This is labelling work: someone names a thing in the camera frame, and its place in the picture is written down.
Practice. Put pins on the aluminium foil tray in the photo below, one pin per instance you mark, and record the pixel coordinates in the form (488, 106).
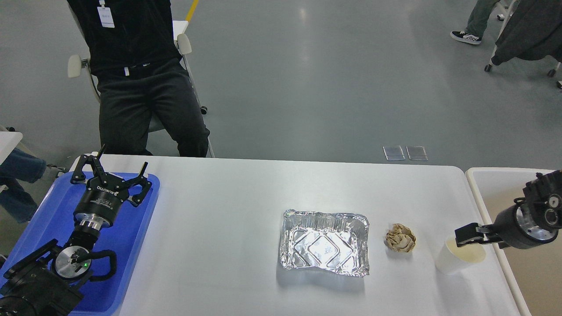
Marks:
(336, 242)

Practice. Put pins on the floor plate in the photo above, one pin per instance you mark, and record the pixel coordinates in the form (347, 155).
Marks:
(417, 153)
(394, 153)

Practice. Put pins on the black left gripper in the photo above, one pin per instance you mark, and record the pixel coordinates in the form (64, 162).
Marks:
(102, 197)

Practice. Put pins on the crumpled brown paper ball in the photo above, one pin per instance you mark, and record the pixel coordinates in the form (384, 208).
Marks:
(400, 238)

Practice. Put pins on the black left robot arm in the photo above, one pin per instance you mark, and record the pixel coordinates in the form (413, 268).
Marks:
(78, 253)

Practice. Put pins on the person leg with sneaker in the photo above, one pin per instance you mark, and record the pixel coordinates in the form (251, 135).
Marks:
(476, 24)

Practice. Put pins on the person in blue jeans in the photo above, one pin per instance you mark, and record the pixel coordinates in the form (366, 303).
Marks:
(18, 167)

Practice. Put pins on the white ID badge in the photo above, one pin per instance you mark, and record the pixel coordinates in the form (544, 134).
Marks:
(106, 17)

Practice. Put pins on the white side table corner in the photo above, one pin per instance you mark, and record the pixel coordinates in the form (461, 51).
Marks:
(8, 141)

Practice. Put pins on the blue plastic tray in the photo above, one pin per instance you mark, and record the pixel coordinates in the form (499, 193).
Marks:
(54, 220)

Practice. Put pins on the white paper cup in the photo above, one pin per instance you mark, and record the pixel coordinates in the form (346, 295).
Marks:
(451, 258)

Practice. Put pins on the floor plate left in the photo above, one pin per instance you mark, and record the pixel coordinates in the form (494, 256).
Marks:
(394, 153)

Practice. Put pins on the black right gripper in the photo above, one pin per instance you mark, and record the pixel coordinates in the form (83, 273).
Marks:
(514, 226)

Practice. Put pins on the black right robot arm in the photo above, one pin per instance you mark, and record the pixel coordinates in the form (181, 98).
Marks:
(543, 198)

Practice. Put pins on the beige plastic bin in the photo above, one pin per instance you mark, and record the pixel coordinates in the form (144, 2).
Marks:
(533, 275)

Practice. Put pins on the seated person in black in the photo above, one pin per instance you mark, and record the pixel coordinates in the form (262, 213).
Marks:
(142, 32)

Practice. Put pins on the chair with dark jacket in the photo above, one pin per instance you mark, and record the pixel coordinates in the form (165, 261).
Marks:
(530, 32)

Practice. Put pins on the floor plate right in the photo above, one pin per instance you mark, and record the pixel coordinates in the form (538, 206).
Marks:
(417, 153)

